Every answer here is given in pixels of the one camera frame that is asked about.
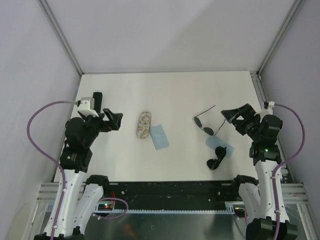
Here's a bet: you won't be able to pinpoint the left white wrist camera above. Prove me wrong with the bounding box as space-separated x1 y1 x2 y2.
77 97 99 117

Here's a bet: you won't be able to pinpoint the black rectangular glasses case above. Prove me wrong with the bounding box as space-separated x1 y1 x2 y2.
93 92 103 114

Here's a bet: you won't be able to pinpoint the patterned glasses case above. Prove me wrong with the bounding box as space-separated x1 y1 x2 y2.
136 111 152 139

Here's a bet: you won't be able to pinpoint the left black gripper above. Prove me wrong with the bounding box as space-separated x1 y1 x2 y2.
80 107 122 147

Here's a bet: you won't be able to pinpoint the left aluminium corner post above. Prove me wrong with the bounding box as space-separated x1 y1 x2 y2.
37 0 84 77

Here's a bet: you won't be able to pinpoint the black folded sunglasses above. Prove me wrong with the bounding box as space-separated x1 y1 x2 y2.
206 146 227 170

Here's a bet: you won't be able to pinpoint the thin metal frame sunglasses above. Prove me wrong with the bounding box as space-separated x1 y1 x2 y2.
193 105 226 136

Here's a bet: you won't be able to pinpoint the white slotted cable duct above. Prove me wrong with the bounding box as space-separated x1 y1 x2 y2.
92 201 246 215

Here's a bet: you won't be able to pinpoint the aluminium corner post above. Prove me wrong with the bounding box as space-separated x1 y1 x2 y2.
256 0 305 76
37 0 84 77

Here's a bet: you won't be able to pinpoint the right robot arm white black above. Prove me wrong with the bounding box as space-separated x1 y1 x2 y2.
221 102 298 240

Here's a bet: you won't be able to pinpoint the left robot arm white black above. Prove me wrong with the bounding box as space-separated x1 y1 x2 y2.
34 108 123 240

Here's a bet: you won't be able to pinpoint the right aluminium corner post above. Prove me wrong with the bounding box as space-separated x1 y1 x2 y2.
256 0 305 76

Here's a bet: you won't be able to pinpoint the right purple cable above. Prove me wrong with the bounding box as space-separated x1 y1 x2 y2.
243 103 306 240

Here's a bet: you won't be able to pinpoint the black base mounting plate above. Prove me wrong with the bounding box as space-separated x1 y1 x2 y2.
104 180 242 212

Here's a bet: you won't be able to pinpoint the blue cleaning cloth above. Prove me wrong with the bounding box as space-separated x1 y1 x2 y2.
150 124 170 150
205 135 235 158

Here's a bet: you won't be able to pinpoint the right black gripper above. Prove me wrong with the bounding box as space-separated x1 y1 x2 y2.
221 103 262 141

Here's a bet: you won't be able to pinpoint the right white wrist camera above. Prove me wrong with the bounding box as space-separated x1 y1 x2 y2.
256 101 275 119

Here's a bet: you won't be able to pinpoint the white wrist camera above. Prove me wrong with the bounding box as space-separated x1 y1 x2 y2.
256 101 275 119
77 97 99 117

